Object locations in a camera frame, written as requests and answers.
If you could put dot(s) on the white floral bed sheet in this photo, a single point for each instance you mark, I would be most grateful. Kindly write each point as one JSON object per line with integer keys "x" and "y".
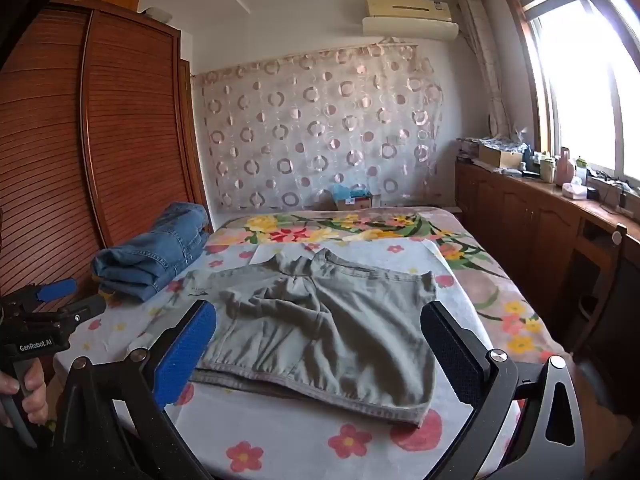
{"x": 300, "y": 440}

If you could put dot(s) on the dark wooden chair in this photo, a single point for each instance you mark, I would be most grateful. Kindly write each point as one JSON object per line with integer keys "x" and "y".
{"x": 616, "y": 280}

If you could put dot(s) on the circle-patterned sheer cloth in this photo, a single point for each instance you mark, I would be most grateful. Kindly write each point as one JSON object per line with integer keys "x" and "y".
{"x": 310, "y": 125}

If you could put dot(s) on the white tissue box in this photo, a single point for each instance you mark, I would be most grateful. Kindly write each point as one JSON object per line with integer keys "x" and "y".
{"x": 573, "y": 191}

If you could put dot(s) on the cardboard box with blue bags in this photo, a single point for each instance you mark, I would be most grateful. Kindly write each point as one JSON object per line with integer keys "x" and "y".
{"x": 352, "y": 199}

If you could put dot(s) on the person's left hand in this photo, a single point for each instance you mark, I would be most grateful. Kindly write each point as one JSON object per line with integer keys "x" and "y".
{"x": 35, "y": 395}

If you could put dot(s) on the white jar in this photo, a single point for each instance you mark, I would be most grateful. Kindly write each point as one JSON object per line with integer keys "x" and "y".
{"x": 548, "y": 171}

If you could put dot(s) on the wooden-framed window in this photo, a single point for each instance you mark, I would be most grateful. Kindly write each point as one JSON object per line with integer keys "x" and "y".
{"x": 575, "y": 85}

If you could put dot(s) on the long wooden cabinet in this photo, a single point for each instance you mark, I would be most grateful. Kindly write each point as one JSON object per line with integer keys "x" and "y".
{"x": 530, "y": 230}

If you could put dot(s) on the green-capped bottle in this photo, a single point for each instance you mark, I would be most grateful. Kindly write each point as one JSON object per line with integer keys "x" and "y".
{"x": 581, "y": 169}

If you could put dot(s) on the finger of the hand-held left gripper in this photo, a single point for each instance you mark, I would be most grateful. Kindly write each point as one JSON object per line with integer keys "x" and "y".
{"x": 56, "y": 290}
{"x": 85, "y": 307}

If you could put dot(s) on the wooden slatted wardrobe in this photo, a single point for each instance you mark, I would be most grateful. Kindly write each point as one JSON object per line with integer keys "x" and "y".
{"x": 125, "y": 135}

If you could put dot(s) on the cream wall air conditioner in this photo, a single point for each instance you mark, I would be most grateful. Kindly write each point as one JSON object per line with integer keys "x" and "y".
{"x": 410, "y": 17}

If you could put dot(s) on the pink bottle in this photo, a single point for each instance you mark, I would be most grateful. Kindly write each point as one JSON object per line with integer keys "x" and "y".
{"x": 565, "y": 167}

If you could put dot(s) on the pale window curtain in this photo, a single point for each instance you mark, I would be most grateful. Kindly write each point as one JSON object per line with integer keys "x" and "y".
{"x": 482, "y": 60}

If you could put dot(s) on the grey-green pants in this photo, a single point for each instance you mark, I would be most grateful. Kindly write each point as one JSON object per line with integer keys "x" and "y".
{"x": 325, "y": 330}

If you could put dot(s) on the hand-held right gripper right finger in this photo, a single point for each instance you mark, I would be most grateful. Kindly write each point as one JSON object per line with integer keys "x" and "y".
{"x": 450, "y": 355}

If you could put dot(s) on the folded blue jeans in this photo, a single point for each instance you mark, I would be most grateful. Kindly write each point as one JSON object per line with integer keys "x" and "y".
{"x": 150, "y": 255}

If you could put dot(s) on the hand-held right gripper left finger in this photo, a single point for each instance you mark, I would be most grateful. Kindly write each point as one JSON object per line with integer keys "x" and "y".
{"x": 184, "y": 357}

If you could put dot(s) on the open cardboard box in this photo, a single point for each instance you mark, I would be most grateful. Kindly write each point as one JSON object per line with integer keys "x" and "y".
{"x": 500, "y": 156}

